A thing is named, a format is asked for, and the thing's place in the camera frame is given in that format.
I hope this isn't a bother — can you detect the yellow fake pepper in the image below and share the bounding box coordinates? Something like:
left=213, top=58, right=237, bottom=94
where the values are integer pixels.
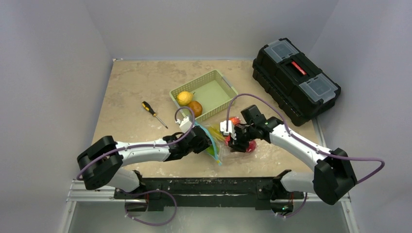
left=208, top=126, right=225, bottom=141

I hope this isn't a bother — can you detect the clear zip top bag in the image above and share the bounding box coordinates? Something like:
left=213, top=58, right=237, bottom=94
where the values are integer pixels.
left=193, top=116, right=258, bottom=166

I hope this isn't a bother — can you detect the brown fake kiwi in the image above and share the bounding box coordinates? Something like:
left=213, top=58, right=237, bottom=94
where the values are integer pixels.
left=188, top=100, right=203, bottom=117

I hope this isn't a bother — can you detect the yellow fake lemon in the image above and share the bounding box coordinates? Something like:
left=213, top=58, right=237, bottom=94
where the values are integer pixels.
left=176, top=91, right=194, bottom=106

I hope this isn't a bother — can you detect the green fake lime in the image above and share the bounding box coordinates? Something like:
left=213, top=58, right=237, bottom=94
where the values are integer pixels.
left=206, top=146, right=215, bottom=156

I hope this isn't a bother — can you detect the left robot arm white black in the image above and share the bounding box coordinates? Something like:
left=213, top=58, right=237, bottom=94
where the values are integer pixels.
left=77, top=126, right=212, bottom=199

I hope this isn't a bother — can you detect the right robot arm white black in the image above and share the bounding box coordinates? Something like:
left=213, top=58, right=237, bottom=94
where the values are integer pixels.
left=219, top=105, right=358, bottom=205

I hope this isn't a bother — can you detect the red fake apple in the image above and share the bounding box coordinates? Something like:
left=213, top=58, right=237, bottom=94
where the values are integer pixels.
left=246, top=140, right=257, bottom=153

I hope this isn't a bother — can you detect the green plastic basket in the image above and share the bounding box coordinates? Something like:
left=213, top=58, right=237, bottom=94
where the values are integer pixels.
left=169, top=69, right=238, bottom=122

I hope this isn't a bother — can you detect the yellow black screwdriver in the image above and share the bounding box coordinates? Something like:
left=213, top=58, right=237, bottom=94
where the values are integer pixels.
left=142, top=101, right=168, bottom=129

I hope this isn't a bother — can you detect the black toolbox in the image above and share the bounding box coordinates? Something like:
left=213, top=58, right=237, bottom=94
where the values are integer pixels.
left=252, top=38, right=341, bottom=126

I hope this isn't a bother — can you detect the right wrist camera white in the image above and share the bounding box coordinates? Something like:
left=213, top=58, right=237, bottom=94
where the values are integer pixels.
left=219, top=119, right=235, bottom=136

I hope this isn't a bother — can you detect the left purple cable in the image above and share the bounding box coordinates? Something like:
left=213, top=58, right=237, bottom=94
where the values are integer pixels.
left=76, top=106, right=196, bottom=227

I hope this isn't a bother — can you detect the purple cable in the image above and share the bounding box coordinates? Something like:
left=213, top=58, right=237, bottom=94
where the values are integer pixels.
left=225, top=93, right=385, bottom=219
left=76, top=106, right=196, bottom=227

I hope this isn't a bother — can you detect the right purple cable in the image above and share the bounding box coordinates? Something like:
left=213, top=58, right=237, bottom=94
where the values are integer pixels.
left=225, top=93, right=385, bottom=219

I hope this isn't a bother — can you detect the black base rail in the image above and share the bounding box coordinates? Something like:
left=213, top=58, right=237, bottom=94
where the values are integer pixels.
left=114, top=176, right=304, bottom=212

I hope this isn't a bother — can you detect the aluminium frame rail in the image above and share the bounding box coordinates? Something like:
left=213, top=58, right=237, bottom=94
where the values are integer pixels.
left=58, top=180, right=115, bottom=233

